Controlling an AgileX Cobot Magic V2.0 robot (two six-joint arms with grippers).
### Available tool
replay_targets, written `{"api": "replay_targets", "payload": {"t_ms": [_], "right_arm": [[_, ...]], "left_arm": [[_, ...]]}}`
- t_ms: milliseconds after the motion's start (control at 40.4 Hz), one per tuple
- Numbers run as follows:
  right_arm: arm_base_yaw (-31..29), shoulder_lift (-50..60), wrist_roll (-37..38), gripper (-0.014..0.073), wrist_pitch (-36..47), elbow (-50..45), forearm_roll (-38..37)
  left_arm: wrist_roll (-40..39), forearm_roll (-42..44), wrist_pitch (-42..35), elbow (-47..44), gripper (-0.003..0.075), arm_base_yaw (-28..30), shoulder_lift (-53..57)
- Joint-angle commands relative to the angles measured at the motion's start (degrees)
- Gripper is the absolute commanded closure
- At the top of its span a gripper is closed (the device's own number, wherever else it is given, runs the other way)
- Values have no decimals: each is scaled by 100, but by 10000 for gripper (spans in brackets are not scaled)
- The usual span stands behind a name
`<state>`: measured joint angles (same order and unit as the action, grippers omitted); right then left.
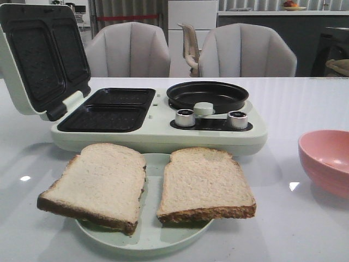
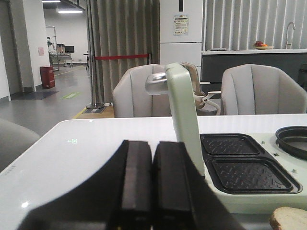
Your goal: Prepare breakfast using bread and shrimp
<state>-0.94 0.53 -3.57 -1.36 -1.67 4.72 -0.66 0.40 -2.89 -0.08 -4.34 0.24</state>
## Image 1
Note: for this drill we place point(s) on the white bread slice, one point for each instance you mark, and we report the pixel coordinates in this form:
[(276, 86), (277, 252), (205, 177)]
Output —
[(201, 184), (103, 185)]

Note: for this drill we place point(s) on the green breakfast maker lid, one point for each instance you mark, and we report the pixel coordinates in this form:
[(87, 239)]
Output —
[(43, 60)]

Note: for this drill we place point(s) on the pink plastic bowl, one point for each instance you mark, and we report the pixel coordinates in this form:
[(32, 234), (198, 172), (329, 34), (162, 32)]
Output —
[(324, 158)]

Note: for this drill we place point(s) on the green breakfast maker base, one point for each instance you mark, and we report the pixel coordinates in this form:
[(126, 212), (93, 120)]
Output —
[(141, 118)]

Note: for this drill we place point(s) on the left silver control knob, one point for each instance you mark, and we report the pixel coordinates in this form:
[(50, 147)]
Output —
[(185, 118)]

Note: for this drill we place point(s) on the silver control knob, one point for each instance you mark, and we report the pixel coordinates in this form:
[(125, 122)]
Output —
[(237, 120), (185, 118)]

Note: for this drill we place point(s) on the round black frying pan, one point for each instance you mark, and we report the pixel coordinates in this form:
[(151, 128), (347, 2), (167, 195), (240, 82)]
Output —
[(224, 97)]

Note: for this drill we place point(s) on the right silver control knob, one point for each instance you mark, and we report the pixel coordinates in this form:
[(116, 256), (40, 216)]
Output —
[(237, 120)]

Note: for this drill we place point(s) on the beige office chair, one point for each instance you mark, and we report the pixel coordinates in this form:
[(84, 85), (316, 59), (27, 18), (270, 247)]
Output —
[(191, 52)]

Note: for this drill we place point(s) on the left grey upholstered chair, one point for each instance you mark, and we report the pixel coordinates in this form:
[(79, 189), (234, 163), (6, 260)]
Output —
[(131, 49)]

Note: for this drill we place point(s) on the grey upholstered chair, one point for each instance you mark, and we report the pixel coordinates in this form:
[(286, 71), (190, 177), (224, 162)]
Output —
[(245, 50), (131, 49)]

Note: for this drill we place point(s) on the right grey upholstered chair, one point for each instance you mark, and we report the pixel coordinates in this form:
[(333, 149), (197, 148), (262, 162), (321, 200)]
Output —
[(245, 50)]

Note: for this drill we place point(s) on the light green round plate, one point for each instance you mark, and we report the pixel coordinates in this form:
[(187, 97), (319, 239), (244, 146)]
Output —
[(151, 237)]

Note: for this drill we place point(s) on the white cabinet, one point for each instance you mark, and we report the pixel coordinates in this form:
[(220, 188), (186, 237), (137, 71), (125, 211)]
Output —
[(202, 16)]

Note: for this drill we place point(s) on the fruit plate on counter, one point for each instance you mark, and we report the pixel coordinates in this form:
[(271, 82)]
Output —
[(292, 6)]

